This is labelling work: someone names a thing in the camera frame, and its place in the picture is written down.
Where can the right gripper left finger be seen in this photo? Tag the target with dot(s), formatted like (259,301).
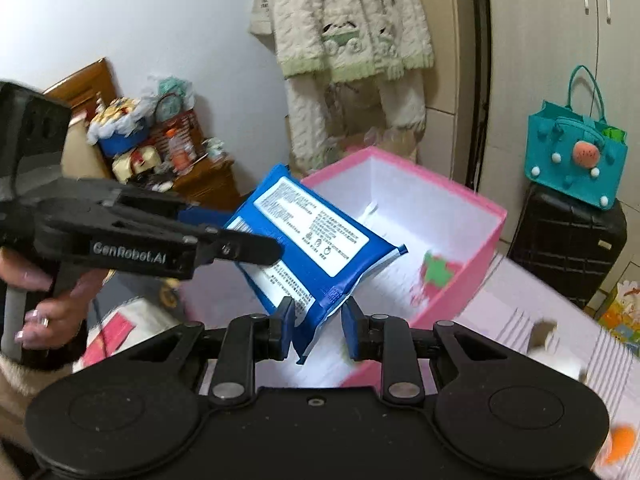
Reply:
(248,340)

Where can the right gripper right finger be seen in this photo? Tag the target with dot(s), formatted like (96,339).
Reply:
(387,340)

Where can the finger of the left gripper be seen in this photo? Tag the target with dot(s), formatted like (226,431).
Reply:
(237,246)

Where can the pink strawberry plush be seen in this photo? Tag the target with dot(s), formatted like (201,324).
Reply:
(435,274)

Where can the blue wet wipes pack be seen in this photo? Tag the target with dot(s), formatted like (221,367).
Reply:
(326,254)

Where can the pink cardboard box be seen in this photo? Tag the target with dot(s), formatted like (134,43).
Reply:
(410,206)

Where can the white panda plush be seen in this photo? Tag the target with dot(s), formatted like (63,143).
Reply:
(542,348)

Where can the person left hand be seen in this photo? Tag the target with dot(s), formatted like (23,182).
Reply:
(57,320)

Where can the wooden side cabinet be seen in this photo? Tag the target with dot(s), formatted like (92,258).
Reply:
(210,183)

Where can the orange drink bottle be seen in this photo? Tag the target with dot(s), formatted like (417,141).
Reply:
(181,152)

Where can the blue flower bucket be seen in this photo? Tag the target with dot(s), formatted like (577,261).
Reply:
(121,126)

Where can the striped tablecloth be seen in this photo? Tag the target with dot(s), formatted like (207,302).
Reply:
(503,307)

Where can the brown paper bag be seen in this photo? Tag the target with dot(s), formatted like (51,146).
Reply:
(399,142)

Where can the black suitcase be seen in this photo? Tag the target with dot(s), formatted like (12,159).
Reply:
(569,245)

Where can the beige tote bag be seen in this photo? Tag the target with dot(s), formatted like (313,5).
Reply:
(261,23)

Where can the colourful gift bag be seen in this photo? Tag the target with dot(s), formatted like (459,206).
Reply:
(621,315)

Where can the cream knitted cardigan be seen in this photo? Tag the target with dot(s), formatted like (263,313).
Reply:
(380,47)

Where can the orange ball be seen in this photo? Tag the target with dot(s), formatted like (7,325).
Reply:
(619,444)

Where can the teal felt handbag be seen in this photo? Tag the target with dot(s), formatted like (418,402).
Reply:
(574,154)

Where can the white wardrobe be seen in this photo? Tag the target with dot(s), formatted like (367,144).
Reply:
(535,44)

